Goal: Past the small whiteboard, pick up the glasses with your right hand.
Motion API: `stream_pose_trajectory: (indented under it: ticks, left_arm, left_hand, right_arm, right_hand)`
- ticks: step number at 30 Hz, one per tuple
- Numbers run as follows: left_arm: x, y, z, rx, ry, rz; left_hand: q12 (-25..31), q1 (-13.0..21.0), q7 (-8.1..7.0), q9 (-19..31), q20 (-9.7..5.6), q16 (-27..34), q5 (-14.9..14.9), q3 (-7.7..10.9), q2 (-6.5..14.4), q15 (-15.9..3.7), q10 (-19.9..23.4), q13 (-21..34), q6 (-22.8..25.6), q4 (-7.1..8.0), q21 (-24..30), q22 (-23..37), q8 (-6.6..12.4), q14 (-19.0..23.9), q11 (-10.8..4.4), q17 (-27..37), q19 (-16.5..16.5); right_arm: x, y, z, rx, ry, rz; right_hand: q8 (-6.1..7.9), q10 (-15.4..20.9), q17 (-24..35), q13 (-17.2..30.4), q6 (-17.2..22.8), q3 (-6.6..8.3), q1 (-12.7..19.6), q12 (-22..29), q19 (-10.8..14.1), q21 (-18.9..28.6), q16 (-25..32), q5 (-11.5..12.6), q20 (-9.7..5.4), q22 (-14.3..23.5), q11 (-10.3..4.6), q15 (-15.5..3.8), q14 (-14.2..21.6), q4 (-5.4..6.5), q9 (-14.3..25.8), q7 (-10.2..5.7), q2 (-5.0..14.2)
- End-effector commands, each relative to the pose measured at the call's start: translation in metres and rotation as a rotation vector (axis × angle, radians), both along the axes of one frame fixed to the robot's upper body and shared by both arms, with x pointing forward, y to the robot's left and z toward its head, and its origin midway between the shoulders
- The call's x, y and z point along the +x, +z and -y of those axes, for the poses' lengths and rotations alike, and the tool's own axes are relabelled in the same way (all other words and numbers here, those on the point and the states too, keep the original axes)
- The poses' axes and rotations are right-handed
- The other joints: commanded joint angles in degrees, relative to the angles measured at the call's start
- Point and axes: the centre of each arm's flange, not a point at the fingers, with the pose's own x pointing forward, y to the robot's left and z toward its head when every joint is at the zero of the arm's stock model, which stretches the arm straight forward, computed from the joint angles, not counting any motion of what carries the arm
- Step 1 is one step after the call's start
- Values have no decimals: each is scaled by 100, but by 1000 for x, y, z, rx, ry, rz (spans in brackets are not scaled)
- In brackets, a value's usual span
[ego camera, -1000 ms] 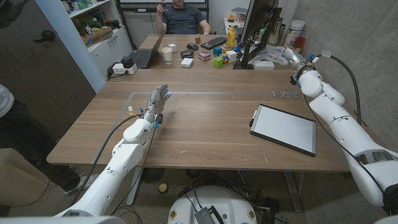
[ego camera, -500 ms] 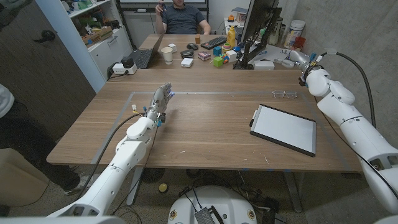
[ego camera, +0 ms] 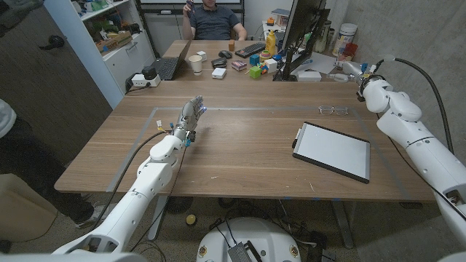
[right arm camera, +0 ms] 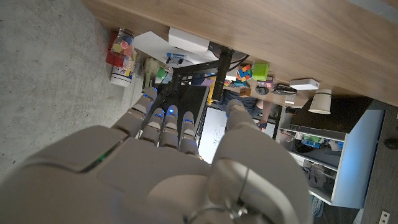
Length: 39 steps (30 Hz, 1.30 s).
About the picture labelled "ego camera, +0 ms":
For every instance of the grey electronics module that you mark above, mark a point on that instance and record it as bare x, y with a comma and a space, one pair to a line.
240, 253

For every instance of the white power strip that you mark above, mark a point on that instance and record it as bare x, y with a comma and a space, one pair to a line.
140, 81

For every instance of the small black-framed whiteboard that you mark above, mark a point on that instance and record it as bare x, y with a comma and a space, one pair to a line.
331, 151

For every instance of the black round floor fan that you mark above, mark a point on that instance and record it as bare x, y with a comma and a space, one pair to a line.
179, 203

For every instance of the clear frame glasses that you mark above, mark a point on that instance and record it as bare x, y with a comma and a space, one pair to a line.
325, 110

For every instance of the white robot torso base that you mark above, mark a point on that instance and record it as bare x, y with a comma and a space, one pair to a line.
265, 234

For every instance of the black computer monitor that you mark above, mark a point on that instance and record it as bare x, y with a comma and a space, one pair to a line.
300, 20

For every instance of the standing person dark trousers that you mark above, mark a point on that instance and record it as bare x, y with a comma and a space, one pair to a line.
25, 160

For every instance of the colourful card box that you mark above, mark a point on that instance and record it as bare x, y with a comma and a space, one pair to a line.
239, 65

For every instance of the stacking rings toy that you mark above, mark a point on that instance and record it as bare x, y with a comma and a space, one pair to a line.
265, 55

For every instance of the white paper sheet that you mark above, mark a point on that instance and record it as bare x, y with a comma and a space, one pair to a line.
322, 63

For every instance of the dark tall bottle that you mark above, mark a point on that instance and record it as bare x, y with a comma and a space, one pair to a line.
323, 36

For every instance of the beige bin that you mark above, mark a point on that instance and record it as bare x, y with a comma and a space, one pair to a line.
22, 211

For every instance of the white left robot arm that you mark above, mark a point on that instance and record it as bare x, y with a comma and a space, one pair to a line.
153, 174

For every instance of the red plastic cup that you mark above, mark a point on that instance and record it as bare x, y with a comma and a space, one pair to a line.
348, 51

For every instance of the seated person dark shirt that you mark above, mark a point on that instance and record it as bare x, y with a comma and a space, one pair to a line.
213, 22

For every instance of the yellow squeeze bottle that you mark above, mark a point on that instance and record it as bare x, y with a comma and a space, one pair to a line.
271, 43

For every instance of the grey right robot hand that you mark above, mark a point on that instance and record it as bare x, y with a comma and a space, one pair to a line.
353, 71

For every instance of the black keyboard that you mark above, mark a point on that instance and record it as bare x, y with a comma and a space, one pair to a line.
250, 49

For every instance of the black wallet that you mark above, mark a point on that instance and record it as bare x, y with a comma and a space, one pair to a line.
218, 62

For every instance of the wooden block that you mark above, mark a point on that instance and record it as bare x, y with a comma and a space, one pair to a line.
231, 45

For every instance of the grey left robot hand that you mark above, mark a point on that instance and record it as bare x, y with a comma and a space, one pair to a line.
189, 116

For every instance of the green cube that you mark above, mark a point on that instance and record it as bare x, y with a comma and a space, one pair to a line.
255, 72

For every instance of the large white cube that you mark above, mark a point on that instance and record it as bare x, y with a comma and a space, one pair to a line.
271, 65

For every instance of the white cylindrical canister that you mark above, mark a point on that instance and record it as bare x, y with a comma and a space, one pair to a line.
345, 36

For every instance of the black power adapter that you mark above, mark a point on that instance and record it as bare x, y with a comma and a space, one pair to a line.
149, 72

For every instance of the small white cube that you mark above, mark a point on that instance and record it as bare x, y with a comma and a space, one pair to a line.
201, 55

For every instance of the black computer mouse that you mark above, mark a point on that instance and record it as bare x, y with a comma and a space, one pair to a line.
225, 54

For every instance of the cardboard box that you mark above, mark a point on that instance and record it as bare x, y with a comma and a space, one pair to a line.
114, 41

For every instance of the grey table leg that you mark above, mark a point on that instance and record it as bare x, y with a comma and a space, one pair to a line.
157, 218
343, 225

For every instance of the yellow ball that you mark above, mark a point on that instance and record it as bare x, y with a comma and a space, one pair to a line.
191, 220

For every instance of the colourful puzzle toy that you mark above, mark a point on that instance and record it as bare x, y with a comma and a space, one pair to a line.
262, 67

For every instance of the blue cube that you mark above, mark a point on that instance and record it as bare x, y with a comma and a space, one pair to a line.
254, 59

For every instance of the flat white box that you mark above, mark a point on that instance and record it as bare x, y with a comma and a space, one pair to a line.
309, 76

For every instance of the white shelf cabinet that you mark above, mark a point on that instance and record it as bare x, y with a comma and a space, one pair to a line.
123, 62

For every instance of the black laptop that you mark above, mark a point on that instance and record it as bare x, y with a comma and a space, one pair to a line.
167, 67

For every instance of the white paper cup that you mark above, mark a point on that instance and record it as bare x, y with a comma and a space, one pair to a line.
196, 65

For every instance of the orange small device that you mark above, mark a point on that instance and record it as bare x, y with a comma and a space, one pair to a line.
270, 21

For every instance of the small white square box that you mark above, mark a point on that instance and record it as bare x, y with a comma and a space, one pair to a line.
219, 73

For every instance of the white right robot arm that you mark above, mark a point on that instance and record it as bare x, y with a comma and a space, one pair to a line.
418, 145

